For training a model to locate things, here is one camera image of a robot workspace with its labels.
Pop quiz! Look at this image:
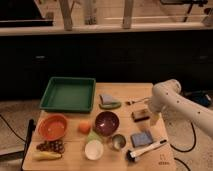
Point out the yellow corn cob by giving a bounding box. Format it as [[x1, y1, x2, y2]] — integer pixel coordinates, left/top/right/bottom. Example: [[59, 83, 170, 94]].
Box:
[[33, 151, 62, 161]]

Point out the red orange bowl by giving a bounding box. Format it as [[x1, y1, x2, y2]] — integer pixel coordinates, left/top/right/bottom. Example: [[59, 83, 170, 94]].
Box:
[[38, 114, 68, 141]]

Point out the black cable left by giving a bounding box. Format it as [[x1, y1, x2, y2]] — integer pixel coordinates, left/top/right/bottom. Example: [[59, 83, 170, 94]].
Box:
[[0, 114, 27, 143]]

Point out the black cable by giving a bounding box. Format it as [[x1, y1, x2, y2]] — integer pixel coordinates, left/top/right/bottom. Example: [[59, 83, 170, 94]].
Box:
[[170, 121, 198, 171], [0, 114, 27, 143]]

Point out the dark blue object floor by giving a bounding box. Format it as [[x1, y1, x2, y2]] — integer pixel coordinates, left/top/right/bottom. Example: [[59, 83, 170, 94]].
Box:
[[190, 91, 212, 107]]

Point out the white round cup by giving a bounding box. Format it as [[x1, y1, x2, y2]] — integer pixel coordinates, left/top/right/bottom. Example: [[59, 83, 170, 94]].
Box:
[[85, 140, 104, 160]]

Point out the blue sponge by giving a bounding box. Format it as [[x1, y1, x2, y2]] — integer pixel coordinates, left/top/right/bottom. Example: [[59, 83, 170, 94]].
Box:
[[130, 131, 153, 148]]

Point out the green toy pepper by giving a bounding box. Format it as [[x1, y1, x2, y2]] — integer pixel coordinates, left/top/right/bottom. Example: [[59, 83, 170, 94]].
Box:
[[99, 103, 121, 110]]

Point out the small metal cup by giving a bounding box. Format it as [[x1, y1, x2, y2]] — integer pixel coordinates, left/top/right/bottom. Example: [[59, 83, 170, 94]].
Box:
[[112, 134, 126, 150]]

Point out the orange fruit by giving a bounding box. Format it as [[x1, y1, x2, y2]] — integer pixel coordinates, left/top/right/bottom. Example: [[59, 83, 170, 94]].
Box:
[[78, 121, 91, 134]]

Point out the green plastic tray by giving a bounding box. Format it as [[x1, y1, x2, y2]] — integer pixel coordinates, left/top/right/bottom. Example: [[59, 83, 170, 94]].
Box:
[[40, 77, 96, 113]]

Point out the grey folded cloth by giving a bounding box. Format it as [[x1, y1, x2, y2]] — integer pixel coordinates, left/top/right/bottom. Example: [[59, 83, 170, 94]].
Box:
[[100, 94, 117, 104]]

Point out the wooden whiteboard eraser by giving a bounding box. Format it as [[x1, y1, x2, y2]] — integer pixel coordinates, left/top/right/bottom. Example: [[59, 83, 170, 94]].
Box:
[[131, 109, 150, 122]]

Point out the purple bowl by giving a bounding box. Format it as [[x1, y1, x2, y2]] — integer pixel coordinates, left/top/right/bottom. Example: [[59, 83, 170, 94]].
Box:
[[94, 111, 120, 136]]

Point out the black cable right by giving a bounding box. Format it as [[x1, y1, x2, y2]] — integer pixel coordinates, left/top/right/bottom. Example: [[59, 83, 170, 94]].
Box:
[[170, 121, 198, 171]]

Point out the bunch of dark grapes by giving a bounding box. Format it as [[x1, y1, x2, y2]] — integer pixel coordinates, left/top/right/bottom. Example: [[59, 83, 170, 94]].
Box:
[[36, 140, 65, 154]]

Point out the metal fork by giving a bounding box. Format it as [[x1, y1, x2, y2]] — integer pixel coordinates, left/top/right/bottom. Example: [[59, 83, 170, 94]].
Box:
[[125, 97, 150, 105]]

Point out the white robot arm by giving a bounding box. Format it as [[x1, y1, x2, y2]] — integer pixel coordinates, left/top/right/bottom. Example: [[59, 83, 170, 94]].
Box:
[[148, 79, 213, 139]]

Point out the black clamp left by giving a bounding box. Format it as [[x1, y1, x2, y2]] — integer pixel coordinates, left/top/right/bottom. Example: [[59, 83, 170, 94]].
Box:
[[20, 119, 36, 171]]

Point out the light green toy vegetable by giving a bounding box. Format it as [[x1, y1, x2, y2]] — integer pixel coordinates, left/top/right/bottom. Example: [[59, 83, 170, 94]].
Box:
[[86, 131, 103, 142]]

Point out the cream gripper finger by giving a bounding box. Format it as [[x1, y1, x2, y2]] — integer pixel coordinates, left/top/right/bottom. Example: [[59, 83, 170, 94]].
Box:
[[150, 113, 160, 126]]

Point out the white dish brush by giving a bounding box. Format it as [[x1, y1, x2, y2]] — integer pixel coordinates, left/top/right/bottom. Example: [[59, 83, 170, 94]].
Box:
[[126, 139, 167, 162]]

